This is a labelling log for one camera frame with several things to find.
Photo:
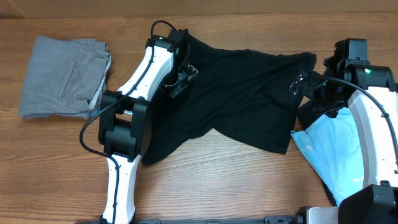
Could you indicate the folded grey shorts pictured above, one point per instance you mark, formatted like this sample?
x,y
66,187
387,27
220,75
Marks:
x,y
64,77

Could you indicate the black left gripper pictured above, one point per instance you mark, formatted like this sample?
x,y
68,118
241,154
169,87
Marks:
x,y
173,92

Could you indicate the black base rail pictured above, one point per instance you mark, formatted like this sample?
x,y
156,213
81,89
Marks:
x,y
289,219

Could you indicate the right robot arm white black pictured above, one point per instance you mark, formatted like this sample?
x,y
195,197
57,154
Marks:
x,y
370,93

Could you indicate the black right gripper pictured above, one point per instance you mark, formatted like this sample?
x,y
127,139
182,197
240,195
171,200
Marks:
x,y
310,80

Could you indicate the black garment under pile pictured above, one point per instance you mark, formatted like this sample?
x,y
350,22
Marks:
x,y
307,116

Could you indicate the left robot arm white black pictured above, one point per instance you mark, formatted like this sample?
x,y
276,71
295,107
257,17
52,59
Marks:
x,y
130,114

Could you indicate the black t-shirt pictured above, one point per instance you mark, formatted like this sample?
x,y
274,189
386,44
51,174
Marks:
x,y
243,94

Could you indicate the light blue garment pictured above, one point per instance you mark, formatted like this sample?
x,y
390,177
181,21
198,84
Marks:
x,y
332,148

